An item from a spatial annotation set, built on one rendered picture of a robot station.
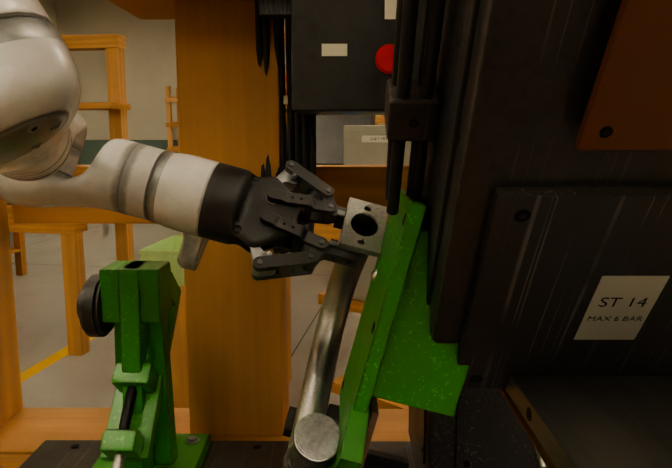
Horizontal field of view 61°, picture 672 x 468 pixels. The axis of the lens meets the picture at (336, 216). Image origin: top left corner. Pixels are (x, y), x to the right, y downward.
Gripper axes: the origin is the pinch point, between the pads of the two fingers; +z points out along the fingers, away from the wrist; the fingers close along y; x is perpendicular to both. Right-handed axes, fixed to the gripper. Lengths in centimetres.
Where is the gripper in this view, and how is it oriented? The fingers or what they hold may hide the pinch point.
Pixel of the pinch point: (350, 237)
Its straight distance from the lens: 56.3
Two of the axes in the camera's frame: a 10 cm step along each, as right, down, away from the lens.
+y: 2.0, -7.9, 5.8
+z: 9.6, 2.6, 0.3
